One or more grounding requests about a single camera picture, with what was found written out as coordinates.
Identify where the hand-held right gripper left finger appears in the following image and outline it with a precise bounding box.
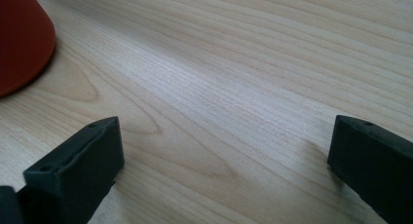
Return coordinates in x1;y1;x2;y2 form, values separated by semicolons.
17;116;126;224

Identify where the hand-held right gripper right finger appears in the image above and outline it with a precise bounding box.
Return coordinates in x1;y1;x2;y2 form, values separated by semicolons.
326;114;413;224

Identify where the red cup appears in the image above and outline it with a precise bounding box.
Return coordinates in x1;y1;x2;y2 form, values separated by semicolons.
0;0;56;98

